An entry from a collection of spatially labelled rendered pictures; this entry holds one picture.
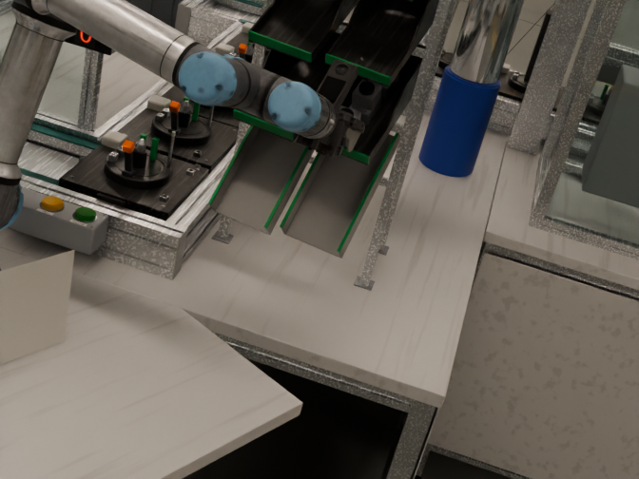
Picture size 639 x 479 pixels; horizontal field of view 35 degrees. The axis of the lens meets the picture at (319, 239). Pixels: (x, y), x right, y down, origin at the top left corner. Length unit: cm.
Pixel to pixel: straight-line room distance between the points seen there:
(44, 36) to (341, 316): 79
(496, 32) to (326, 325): 100
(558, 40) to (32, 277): 178
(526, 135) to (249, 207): 126
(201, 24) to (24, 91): 155
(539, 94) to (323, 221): 119
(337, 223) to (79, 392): 62
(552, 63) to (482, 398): 98
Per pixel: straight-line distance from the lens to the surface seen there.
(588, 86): 251
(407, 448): 202
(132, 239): 202
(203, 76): 149
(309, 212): 201
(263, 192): 203
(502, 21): 264
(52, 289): 174
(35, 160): 229
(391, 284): 219
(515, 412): 281
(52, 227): 201
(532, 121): 306
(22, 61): 181
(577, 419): 281
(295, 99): 157
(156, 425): 169
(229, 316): 196
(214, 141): 238
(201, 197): 215
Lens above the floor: 196
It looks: 29 degrees down
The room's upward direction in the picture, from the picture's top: 14 degrees clockwise
